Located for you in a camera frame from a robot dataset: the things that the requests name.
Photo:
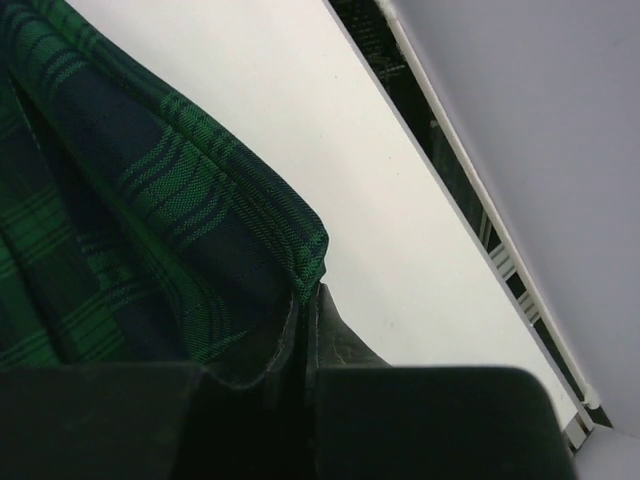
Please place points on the aluminium frame rail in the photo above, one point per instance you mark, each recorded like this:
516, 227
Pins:
588, 404

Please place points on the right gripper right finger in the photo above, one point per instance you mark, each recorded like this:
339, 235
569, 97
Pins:
376, 421

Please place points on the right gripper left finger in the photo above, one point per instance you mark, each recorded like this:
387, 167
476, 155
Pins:
166, 420

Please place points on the dark green plaid skirt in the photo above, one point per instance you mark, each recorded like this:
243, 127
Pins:
134, 226

